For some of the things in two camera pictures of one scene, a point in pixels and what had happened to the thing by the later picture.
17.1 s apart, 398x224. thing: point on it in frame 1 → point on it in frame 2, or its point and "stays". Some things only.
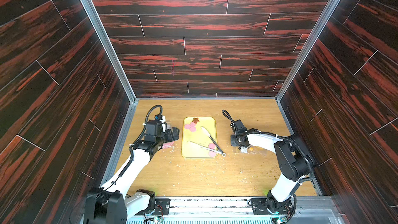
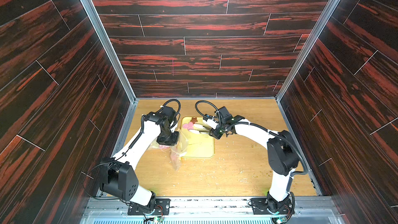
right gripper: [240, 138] → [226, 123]
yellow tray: [199, 138] stays
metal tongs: [219, 151] → [205, 127]
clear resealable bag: [251, 150] → [178, 150]
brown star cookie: [195, 120] stays
